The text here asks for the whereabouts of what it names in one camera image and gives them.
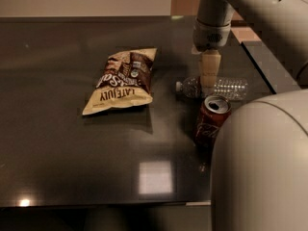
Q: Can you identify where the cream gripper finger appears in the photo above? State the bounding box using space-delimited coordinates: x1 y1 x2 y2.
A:
200 49 221 88

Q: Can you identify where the clear plastic water bottle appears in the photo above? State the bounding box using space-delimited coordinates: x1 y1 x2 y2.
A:
175 76 248 101

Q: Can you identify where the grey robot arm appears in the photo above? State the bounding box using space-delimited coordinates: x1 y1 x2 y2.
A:
193 0 308 231

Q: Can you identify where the red cola can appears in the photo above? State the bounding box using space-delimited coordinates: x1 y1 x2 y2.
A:
193 95 231 148

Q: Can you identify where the grey side table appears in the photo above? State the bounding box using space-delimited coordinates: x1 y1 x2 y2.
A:
241 41 300 94

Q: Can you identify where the cream brown chip bag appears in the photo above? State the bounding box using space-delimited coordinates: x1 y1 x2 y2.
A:
82 48 157 116

